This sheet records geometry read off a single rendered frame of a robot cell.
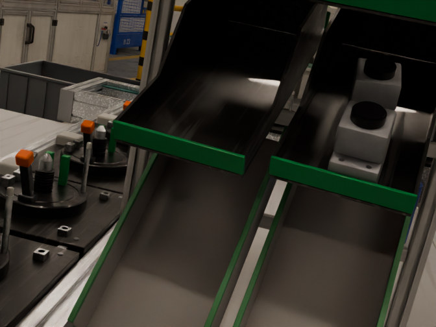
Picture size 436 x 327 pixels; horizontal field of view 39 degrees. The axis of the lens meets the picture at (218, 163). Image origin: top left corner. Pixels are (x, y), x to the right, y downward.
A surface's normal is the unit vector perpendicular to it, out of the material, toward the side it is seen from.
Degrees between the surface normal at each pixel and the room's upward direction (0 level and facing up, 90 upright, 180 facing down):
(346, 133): 115
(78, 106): 90
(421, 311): 0
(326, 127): 25
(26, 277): 0
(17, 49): 90
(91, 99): 90
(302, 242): 45
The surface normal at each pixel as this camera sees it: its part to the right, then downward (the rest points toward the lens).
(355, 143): -0.38, 0.58
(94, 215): 0.18, -0.94
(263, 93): 0.03, -0.77
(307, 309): -0.10, -0.53
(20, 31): 0.93, 0.26
